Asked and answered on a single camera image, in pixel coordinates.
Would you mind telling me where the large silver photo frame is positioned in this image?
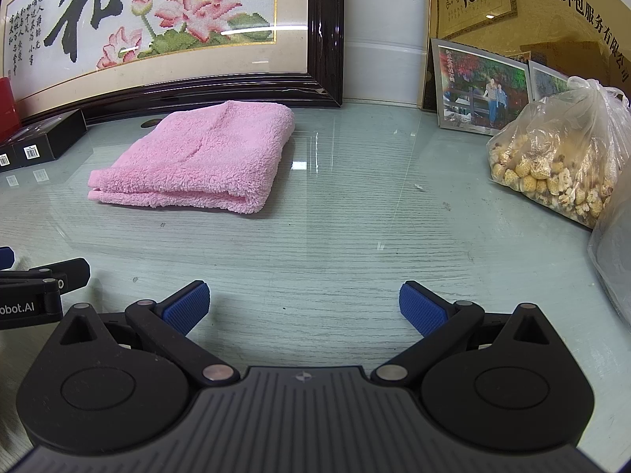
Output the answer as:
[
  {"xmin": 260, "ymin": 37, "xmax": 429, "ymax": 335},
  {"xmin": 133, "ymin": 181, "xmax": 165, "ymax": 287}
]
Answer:
[{"xmin": 430, "ymin": 38, "xmax": 530, "ymax": 136}]

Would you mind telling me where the red box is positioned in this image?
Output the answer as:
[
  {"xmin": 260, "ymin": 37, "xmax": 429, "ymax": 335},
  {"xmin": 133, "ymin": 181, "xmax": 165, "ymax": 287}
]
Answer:
[{"xmin": 0, "ymin": 76, "xmax": 11, "ymax": 131}]

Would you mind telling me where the black cardboard box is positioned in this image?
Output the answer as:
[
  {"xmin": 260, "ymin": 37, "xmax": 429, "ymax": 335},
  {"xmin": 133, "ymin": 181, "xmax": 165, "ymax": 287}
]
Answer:
[
  {"xmin": 12, "ymin": 108, "xmax": 88, "ymax": 161},
  {"xmin": 0, "ymin": 140, "xmax": 23, "ymax": 173}
]

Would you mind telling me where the clear plastic bag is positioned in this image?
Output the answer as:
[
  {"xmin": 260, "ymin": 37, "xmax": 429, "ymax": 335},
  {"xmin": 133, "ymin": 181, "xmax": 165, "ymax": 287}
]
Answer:
[{"xmin": 586, "ymin": 168, "xmax": 631, "ymax": 326}]

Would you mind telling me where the plastic bag of popcorn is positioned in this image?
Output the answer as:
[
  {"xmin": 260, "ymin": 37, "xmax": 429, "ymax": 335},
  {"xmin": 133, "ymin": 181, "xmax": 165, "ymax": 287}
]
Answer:
[{"xmin": 485, "ymin": 76, "xmax": 631, "ymax": 230}]

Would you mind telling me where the gold plaque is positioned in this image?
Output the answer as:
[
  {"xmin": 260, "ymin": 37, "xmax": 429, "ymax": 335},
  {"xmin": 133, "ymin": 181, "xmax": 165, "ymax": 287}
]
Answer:
[{"xmin": 421, "ymin": 0, "xmax": 631, "ymax": 112}]

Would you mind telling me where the pink towel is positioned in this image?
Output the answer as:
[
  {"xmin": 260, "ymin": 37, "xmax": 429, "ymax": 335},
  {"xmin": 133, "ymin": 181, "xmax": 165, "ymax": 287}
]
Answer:
[{"xmin": 88, "ymin": 100, "xmax": 295, "ymax": 215}]

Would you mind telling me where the small silver photo frame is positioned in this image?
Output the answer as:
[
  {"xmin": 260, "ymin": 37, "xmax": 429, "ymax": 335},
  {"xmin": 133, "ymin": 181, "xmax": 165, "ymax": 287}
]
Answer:
[{"xmin": 528, "ymin": 59, "xmax": 575, "ymax": 104}]

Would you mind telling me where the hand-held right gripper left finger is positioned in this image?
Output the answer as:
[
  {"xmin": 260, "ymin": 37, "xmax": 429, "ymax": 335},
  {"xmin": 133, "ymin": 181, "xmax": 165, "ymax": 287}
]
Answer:
[{"xmin": 59, "ymin": 280, "xmax": 241, "ymax": 389}]

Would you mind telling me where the framed lotus cross-stitch picture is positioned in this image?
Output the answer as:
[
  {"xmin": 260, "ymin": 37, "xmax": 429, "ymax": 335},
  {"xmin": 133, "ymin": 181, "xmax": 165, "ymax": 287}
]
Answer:
[{"xmin": 0, "ymin": 0, "xmax": 344, "ymax": 126}]

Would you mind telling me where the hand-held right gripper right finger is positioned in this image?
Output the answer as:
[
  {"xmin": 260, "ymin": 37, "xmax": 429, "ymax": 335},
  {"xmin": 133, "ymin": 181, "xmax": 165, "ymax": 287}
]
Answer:
[{"xmin": 371, "ymin": 280, "xmax": 550, "ymax": 387}]

